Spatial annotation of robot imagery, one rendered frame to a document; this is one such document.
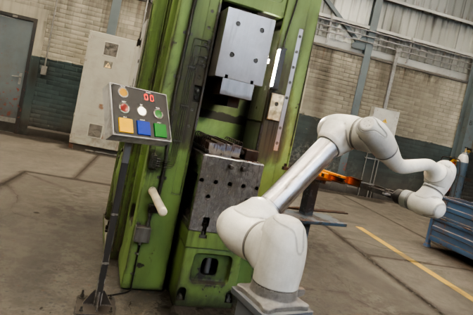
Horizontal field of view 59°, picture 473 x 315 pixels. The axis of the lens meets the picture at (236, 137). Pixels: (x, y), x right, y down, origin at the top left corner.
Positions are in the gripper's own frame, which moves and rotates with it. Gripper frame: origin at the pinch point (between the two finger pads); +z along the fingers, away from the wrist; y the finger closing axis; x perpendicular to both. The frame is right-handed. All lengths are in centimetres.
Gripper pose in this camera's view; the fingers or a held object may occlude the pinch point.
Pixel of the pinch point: (372, 188)
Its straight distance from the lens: 238.1
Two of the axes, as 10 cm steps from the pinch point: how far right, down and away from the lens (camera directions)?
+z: -4.7, -1.5, 8.7
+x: 2.0, -9.8, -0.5
